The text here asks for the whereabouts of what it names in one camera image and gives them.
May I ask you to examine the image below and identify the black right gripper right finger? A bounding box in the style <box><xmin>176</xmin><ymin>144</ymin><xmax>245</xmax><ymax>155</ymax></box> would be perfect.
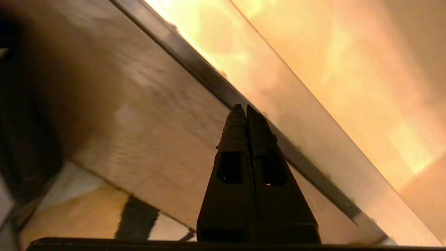
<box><xmin>246</xmin><ymin>104</ymin><xmax>322</xmax><ymax>244</ymax></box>

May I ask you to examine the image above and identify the white TV cabinet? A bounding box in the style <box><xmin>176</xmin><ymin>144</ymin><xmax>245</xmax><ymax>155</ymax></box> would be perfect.
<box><xmin>230</xmin><ymin>0</ymin><xmax>446</xmax><ymax>241</ymax></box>

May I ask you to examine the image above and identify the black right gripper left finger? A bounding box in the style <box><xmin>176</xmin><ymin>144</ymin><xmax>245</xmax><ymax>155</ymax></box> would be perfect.
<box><xmin>196</xmin><ymin>104</ymin><xmax>259</xmax><ymax>243</ymax></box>

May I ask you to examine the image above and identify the white pull-out drawer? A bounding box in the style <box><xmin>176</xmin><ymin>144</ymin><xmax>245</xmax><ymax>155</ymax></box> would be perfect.
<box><xmin>111</xmin><ymin>0</ymin><xmax>441</xmax><ymax>246</ymax></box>

